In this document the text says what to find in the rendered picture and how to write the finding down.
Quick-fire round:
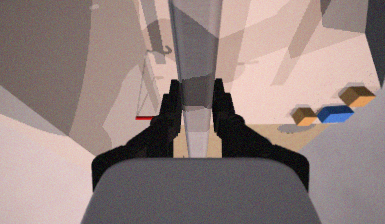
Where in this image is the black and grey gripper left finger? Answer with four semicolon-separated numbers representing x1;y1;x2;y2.
91;79;182;191

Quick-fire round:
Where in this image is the beige flat wall panel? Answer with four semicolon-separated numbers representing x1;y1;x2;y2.
0;0;162;172

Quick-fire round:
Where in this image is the blue box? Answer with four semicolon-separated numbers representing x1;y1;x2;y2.
317;105;354;123

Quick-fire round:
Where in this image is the grey bar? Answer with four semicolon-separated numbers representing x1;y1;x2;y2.
168;0;223;158

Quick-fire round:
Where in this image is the brown cube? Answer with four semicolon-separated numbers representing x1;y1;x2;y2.
339;87;376;107
292;108;317;126

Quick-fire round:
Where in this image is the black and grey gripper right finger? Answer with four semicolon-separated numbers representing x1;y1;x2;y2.
212;78;309;195

